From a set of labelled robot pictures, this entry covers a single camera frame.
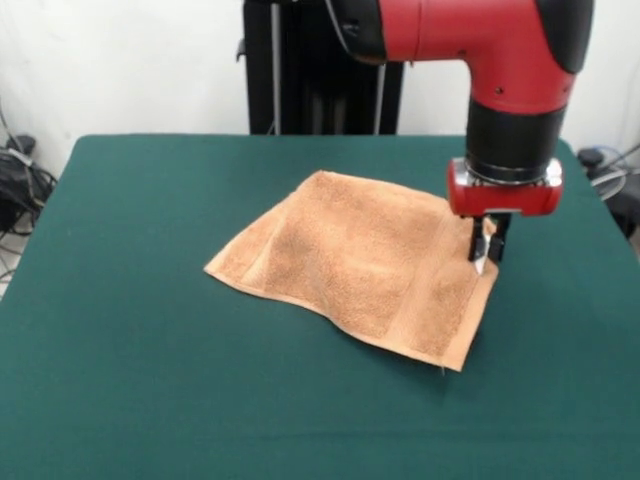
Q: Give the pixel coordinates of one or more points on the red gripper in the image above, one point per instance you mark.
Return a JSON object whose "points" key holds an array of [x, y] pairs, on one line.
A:
{"points": [[500, 200]]}

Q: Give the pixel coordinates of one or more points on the orange terry towel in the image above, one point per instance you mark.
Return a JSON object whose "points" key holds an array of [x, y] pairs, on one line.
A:
{"points": [[350, 250]]}

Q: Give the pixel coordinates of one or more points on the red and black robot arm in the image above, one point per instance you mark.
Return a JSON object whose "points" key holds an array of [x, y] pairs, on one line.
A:
{"points": [[500, 50]]}

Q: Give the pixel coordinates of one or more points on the dark green table cloth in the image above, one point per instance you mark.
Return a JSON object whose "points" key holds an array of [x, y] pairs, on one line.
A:
{"points": [[150, 375]]}

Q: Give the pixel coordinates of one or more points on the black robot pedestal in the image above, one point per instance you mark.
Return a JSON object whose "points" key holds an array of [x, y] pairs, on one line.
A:
{"points": [[310, 75]]}

